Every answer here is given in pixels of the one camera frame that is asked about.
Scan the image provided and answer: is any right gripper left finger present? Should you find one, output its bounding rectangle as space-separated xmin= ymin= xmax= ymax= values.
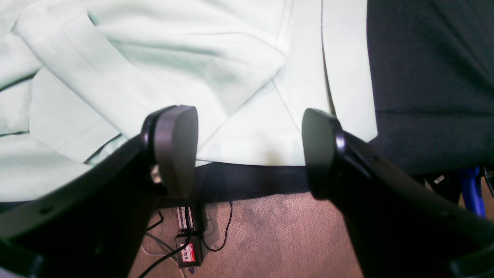
xmin=0 ymin=105 xmax=198 ymax=278

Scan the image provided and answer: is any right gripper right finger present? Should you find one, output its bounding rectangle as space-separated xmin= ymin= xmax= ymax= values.
xmin=302 ymin=108 xmax=493 ymax=278

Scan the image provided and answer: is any small black labelled box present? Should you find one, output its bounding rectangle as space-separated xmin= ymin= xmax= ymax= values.
xmin=177 ymin=232 xmax=204 ymax=269

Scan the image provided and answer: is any blue handle tool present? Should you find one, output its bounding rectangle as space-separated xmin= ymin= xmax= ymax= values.
xmin=457 ymin=166 xmax=486 ymax=218

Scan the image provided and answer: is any black table cloth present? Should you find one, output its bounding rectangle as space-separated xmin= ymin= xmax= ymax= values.
xmin=192 ymin=0 xmax=493 ymax=203

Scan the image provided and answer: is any pale green T-shirt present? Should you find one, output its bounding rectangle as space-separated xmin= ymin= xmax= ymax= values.
xmin=0 ymin=0 xmax=378 ymax=202

